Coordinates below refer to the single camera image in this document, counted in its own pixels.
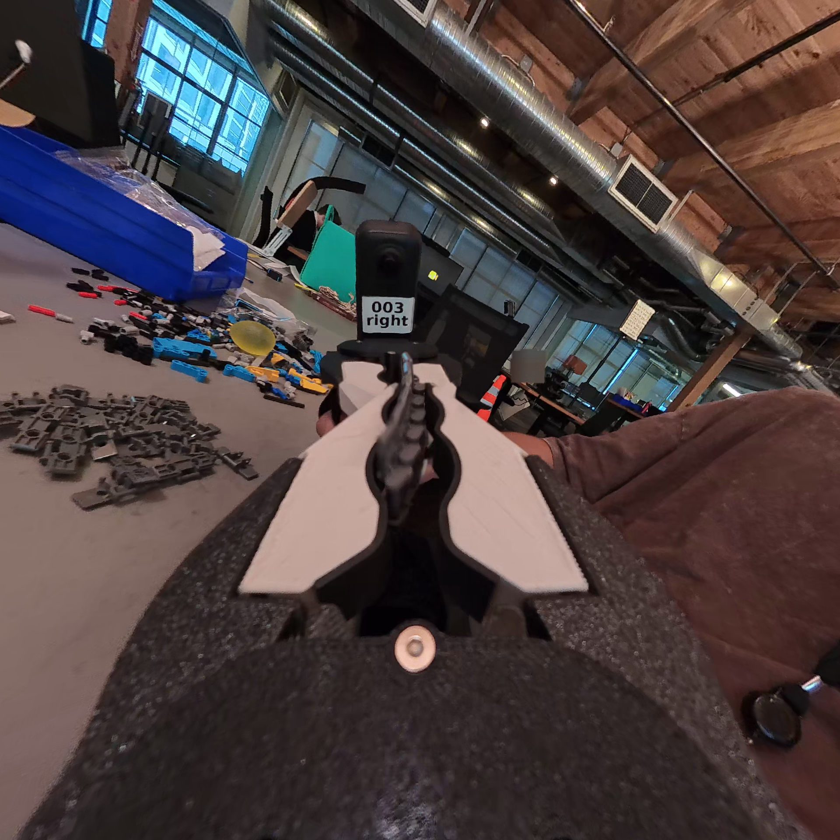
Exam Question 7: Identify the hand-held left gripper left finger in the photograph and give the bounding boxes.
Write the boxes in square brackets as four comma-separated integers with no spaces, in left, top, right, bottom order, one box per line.
[238,394,398,598]

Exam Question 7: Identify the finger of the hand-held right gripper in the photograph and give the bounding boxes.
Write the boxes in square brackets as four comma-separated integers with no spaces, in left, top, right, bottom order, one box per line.
[336,361,396,422]
[412,362,458,398]

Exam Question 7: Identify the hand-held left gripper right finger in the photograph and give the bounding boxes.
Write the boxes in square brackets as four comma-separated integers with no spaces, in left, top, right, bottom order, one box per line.
[427,386,590,598]

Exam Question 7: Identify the grey track chain segment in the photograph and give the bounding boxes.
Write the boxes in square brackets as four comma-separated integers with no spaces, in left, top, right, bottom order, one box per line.
[377,351,438,526]

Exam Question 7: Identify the pile of grey track pieces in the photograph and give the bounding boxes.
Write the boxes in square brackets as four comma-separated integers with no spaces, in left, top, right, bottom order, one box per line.
[0,384,260,511]

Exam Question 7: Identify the person's right forearm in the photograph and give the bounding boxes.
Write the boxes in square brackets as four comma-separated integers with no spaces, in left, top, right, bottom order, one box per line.
[502,432,557,475]

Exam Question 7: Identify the grey desk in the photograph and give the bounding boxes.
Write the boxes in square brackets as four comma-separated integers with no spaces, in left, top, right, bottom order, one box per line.
[0,223,368,834]

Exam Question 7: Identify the black machine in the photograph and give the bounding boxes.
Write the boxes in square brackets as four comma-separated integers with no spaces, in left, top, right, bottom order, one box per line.
[420,284,530,409]

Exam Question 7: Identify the teal plastic bin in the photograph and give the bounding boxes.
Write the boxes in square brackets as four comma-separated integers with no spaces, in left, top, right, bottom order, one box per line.
[300,205,360,304]

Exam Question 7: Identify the small wooden model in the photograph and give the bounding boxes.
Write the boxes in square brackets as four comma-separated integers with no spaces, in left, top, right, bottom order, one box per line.
[317,284,360,324]

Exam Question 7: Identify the white stand with wooden board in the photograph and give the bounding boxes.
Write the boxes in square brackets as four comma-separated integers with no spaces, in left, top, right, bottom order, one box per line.
[252,174,368,258]

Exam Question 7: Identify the wooden workbench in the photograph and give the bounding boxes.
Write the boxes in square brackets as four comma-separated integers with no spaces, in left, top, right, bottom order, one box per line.
[517,379,665,435]

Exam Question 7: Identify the yellow translucent dome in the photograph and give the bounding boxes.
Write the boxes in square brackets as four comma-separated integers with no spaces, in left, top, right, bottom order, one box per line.
[228,319,278,359]

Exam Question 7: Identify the person's brown shirt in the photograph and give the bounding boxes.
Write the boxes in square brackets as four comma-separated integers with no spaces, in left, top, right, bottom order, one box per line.
[543,386,840,840]

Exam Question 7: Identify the bright window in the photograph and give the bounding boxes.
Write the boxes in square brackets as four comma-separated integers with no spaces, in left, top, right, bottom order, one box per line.
[82,0,272,176]

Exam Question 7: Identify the white ceiling vent unit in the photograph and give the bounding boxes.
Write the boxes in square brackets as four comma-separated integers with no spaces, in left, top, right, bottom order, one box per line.
[607,154,681,232]

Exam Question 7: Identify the clear plastic bags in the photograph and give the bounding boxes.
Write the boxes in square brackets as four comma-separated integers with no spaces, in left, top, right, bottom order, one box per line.
[56,147,228,271]

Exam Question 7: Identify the blue storage bin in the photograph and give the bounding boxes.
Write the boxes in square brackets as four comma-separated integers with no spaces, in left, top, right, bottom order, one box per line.
[0,125,249,303]

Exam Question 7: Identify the black board panel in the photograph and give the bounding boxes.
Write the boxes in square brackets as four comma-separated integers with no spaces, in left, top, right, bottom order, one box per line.
[0,0,123,150]

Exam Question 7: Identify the white book stand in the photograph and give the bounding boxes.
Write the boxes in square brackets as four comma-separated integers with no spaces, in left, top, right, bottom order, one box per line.
[0,39,38,130]

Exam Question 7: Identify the silver air duct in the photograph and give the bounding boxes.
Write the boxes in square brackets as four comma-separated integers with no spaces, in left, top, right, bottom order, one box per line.
[262,0,840,376]

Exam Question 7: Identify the wooden post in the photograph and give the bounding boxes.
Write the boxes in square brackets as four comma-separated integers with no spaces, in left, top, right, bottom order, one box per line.
[665,322,757,412]

